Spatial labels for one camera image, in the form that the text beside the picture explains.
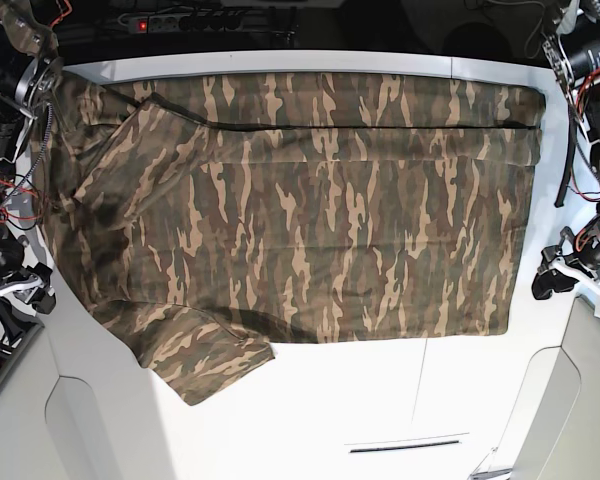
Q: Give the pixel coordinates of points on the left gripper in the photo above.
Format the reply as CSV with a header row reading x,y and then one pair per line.
x,y
575,259

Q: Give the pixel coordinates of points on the black power strip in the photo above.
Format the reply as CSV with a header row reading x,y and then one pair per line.
x,y
162,23

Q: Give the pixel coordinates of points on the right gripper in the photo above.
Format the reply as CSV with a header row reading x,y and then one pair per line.
x,y
30,285

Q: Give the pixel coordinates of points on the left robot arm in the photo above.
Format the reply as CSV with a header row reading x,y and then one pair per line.
x,y
571,45

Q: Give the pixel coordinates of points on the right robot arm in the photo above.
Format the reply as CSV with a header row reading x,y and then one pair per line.
x,y
29,69

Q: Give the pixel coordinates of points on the camouflage T-shirt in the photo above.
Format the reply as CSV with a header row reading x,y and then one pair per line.
x,y
201,220

